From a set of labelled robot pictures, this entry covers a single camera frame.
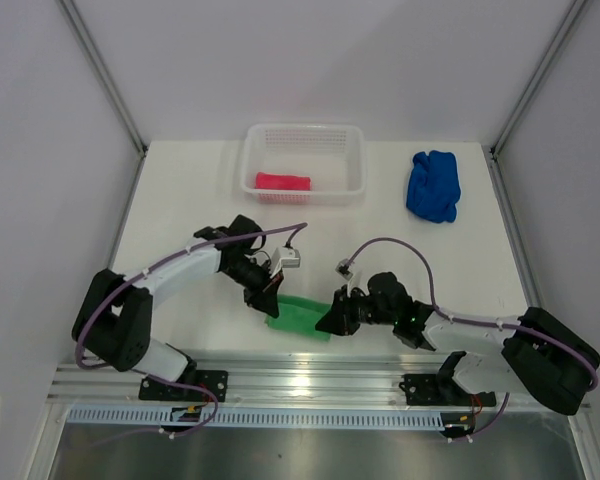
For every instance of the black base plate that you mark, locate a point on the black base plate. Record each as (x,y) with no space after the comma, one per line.
(215,381)
(434,390)

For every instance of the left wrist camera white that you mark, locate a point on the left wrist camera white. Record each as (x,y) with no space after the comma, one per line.
(283,258)

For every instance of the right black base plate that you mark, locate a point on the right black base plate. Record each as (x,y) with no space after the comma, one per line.
(434,390)

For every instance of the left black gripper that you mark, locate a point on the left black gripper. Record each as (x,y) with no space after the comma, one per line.
(264,296)

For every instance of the white plastic basket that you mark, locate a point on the white plastic basket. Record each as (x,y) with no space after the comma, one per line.
(331,156)

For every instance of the right aluminium frame post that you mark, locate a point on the right aluminium frame post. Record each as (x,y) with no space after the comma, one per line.
(548,59)

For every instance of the aluminium frame post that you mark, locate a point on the aluminium frame post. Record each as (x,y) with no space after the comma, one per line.
(97,64)
(548,59)

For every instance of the slotted cable duct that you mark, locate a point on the slotted cable duct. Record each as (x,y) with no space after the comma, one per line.
(257,417)

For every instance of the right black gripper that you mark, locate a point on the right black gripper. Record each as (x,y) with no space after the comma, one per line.
(339,319)

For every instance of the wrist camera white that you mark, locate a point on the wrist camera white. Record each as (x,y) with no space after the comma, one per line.
(343,268)
(283,258)

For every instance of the blue towel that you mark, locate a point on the blue towel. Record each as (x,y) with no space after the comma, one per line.
(433,189)

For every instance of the green towel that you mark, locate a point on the green towel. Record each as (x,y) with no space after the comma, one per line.
(299,316)

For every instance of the aluminium mounting rail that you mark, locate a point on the aluminium mounting rail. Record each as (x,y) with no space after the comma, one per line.
(267,380)

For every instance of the pink towel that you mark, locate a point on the pink towel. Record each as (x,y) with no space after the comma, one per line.
(268,181)

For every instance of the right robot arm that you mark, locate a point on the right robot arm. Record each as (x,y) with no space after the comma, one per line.
(532,354)

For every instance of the left aluminium frame post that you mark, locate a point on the left aluminium frame post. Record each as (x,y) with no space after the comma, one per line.
(97,64)

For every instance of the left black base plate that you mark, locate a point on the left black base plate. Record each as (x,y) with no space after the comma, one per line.
(215,381)

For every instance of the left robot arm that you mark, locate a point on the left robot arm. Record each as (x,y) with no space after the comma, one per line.
(115,319)

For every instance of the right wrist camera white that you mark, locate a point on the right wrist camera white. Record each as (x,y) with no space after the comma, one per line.
(343,268)

